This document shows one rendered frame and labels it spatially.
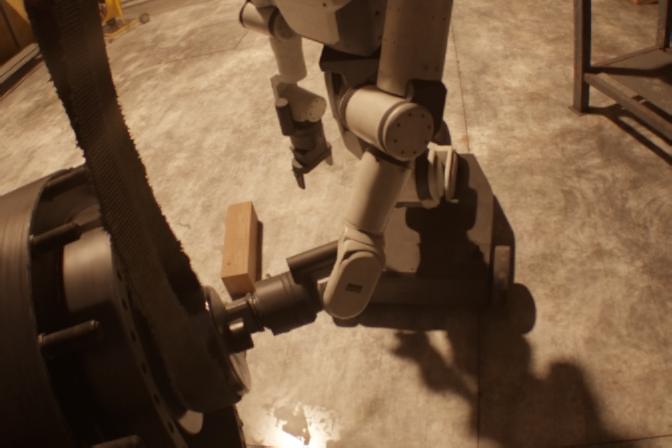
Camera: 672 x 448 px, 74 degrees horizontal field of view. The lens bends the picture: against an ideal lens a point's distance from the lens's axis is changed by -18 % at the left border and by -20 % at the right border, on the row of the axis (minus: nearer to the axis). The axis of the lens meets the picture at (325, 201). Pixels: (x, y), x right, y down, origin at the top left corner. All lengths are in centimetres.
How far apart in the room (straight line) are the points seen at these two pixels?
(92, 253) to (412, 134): 42
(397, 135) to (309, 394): 104
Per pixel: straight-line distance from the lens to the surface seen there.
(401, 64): 71
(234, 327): 63
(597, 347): 164
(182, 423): 61
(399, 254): 162
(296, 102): 128
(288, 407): 159
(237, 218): 207
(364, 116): 73
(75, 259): 52
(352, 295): 78
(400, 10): 71
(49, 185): 57
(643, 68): 266
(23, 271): 47
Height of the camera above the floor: 133
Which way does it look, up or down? 37 degrees down
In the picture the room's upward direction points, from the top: 15 degrees counter-clockwise
